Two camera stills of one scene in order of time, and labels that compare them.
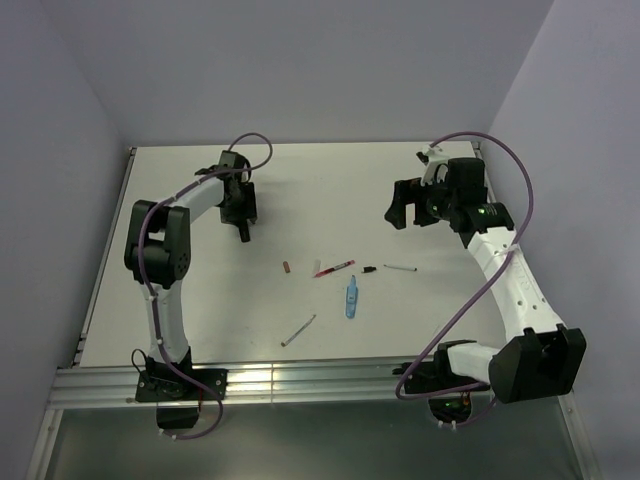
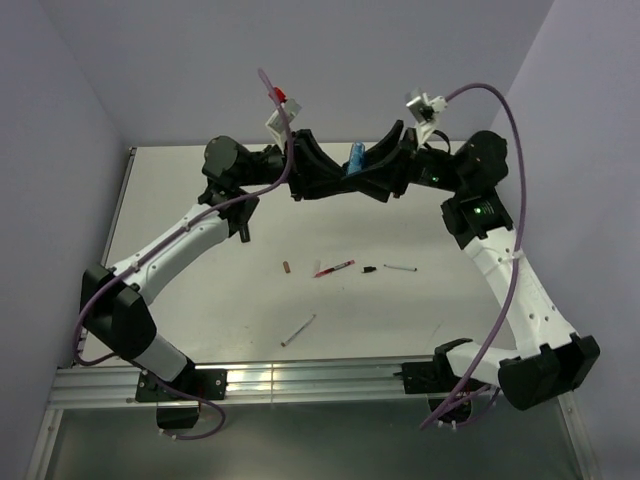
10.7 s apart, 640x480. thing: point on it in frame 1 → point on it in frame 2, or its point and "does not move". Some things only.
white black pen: [409, 268] does not move
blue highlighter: [352, 297] → [356, 157]
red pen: [319, 274] does not move
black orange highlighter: [244, 232] does not move
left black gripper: [248, 212] → [313, 175]
